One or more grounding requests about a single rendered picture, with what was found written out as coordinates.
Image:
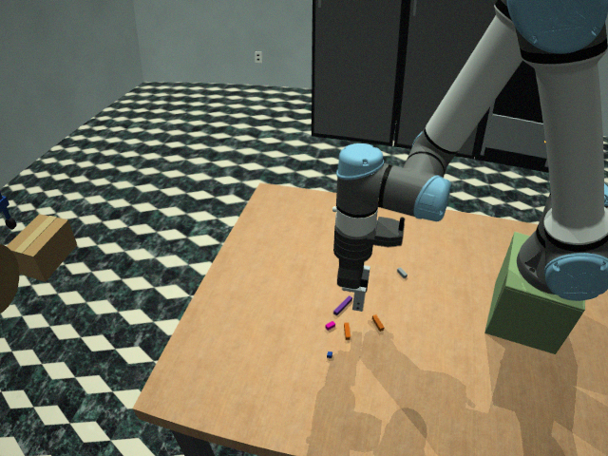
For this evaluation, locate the purple rod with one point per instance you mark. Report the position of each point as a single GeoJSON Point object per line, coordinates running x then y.
{"type": "Point", "coordinates": [343, 305]}

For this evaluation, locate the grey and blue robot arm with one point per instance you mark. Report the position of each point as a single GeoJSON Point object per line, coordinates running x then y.
{"type": "Point", "coordinates": [571, 240]}

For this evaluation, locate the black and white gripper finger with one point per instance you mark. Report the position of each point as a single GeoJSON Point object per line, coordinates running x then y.
{"type": "Point", "coordinates": [358, 299]}
{"type": "Point", "coordinates": [365, 277]}

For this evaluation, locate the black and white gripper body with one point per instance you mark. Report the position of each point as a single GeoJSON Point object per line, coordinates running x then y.
{"type": "Point", "coordinates": [354, 239]}

